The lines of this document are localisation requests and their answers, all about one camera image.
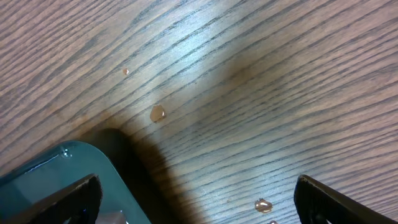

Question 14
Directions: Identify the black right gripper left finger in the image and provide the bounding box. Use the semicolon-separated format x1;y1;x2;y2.
3;174;103;224

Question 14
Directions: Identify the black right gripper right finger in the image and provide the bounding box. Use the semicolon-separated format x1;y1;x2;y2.
294;175;397;224

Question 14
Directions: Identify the light blue plate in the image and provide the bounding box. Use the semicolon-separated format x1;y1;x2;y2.
1;141;150;223

